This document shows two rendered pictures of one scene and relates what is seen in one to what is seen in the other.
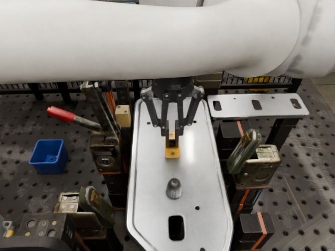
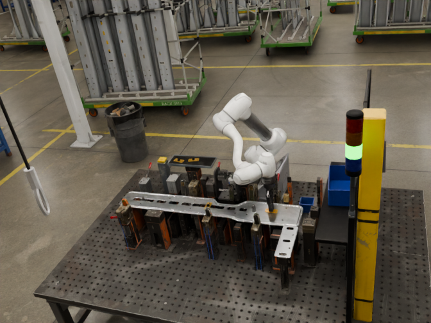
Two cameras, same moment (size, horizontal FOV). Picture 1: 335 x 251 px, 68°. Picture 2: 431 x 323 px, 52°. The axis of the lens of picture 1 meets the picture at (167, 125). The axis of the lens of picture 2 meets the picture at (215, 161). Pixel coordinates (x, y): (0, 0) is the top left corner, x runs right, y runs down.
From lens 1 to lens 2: 2.91 m
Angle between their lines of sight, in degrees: 83
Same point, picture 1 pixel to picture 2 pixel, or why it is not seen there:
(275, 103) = (285, 247)
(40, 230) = not seen: hidden behind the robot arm
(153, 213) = (249, 206)
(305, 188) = (261, 297)
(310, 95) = not seen: outside the picture
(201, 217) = (243, 214)
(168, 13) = (235, 155)
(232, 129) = (276, 232)
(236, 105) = (288, 234)
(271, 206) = (258, 279)
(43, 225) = not seen: hidden behind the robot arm
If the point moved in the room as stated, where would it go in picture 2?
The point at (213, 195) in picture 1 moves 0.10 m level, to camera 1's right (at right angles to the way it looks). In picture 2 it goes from (249, 218) to (244, 227)
